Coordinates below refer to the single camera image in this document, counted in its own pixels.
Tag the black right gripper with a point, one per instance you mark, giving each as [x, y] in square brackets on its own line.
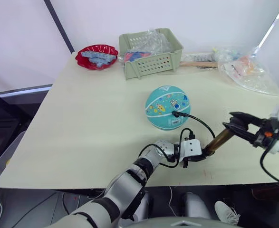
[267, 133]

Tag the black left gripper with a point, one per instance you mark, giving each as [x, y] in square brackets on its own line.
[192, 159]

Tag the bronze hand pump cylinder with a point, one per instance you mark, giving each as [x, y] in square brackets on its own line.
[219, 140]

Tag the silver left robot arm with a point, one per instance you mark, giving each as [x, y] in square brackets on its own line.
[127, 184]

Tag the clear bag with orange items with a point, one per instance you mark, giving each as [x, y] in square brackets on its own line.
[246, 71]

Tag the white sneaker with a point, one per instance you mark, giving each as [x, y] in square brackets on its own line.
[226, 212]

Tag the teal printed basketball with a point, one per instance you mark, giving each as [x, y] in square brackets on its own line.
[164, 99]

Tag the grey rounded robot torso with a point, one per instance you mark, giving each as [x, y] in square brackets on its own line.
[177, 224]

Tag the pale green perforated basket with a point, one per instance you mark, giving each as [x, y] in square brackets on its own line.
[151, 64]

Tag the red and blue packet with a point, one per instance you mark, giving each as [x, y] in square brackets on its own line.
[135, 56]

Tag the clear crumpled plastic bag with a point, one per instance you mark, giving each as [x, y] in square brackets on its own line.
[153, 41]

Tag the short blue plastic block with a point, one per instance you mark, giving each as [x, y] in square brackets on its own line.
[99, 64]

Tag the long blue plastic block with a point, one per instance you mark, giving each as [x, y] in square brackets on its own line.
[97, 55]

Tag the red plastic bowl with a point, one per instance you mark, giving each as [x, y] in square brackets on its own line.
[82, 59]

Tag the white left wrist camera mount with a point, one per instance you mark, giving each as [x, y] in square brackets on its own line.
[192, 147]

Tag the white frame bar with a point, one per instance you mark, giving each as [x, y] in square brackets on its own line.
[273, 26]

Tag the black frame bar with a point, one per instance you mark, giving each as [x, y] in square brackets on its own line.
[59, 26]

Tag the dark metal frame beam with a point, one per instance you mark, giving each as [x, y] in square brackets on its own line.
[8, 104]

